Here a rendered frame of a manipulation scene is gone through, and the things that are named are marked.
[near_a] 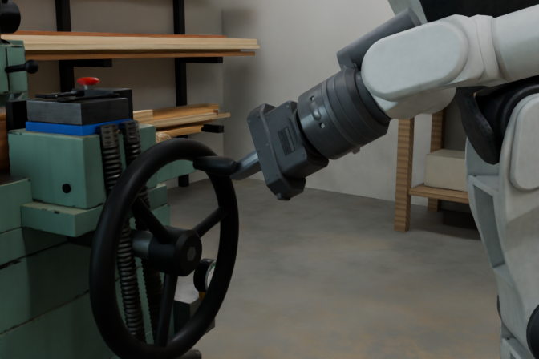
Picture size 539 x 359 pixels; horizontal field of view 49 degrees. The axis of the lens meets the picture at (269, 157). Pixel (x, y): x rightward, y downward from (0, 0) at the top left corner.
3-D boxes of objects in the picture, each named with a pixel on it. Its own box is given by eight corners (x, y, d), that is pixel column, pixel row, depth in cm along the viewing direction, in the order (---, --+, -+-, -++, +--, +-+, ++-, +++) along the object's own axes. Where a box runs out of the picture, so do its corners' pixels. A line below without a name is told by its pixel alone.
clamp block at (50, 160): (83, 211, 72) (79, 138, 71) (8, 198, 79) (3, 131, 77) (160, 186, 85) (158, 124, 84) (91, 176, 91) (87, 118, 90)
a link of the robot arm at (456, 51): (398, 116, 68) (520, 86, 61) (363, 105, 61) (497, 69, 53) (389, 62, 69) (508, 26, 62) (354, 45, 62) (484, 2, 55)
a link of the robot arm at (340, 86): (383, 150, 72) (470, 106, 66) (342, 141, 63) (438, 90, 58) (351, 70, 75) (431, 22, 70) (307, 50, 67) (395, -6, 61)
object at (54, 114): (82, 135, 72) (79, 90, 71) (20, 130, 77) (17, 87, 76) (151, 123, 84) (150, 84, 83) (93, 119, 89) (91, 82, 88)
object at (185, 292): (192, 345, 107) (191, 304, 105) (139, 330, 112) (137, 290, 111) (217, 326, 114) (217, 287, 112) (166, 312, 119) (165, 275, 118)
